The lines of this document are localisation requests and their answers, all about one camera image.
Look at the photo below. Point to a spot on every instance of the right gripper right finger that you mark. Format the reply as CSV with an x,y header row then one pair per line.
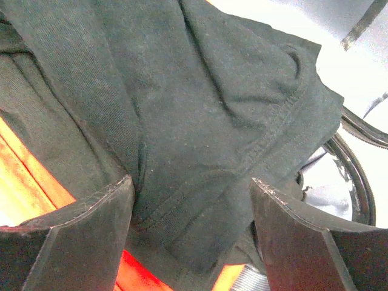
x,y
304,248

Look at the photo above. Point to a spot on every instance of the red item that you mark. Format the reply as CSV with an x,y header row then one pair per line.
x,y
28,191

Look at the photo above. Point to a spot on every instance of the yellow Pikachu hard suitcase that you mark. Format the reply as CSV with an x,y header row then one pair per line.
x,y
347,176

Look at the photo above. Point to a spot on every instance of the black garment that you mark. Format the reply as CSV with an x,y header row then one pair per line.
x,y
189,101

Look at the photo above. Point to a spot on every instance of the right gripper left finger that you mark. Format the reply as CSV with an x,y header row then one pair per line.
x,y
77,247

